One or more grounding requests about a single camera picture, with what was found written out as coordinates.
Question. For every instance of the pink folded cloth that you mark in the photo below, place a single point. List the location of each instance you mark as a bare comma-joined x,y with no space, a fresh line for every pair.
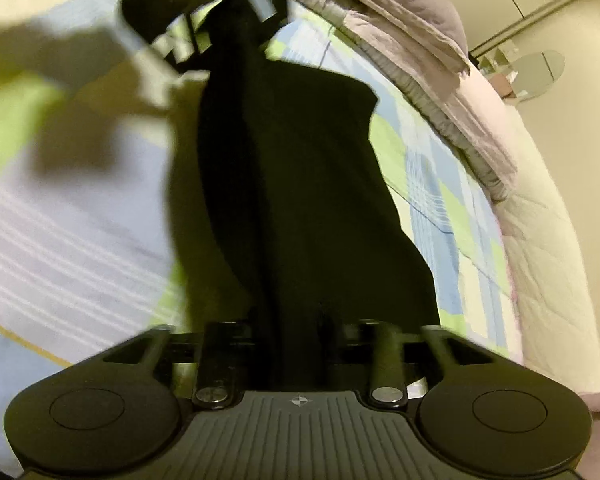
431,45

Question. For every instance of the black trousers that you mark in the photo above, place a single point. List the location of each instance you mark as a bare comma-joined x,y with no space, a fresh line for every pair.
303,218

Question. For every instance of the cream padded headboard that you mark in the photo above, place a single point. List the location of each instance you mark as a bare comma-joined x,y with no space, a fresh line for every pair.
555,313

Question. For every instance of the checkered bed sheet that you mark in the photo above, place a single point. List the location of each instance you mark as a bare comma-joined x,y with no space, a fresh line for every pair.
85,254

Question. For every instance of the white striped duvet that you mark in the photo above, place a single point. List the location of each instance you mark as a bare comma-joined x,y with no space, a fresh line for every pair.
461,127

